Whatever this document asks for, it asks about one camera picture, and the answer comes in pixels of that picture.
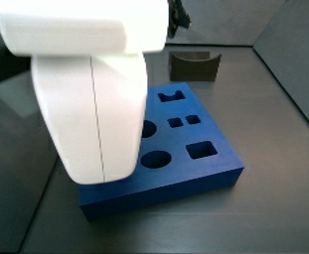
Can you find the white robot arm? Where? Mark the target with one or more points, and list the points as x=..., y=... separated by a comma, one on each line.
x=86, y=46

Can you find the dark grey curved fixture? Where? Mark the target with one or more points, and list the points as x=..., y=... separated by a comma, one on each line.
x=193, y=66

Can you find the blue foam shape board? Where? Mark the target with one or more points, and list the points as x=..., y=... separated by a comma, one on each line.
x=186, y=157

